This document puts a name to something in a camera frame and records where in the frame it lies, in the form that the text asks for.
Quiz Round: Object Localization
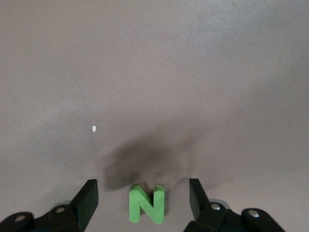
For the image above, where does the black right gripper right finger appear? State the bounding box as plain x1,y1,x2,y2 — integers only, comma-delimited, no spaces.
185,178,287,232

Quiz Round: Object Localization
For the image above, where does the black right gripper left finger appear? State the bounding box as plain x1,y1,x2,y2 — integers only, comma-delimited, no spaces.
0,179,99,232

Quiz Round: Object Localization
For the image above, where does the green letter N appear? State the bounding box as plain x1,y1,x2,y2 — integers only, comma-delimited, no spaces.
128,185,165,224

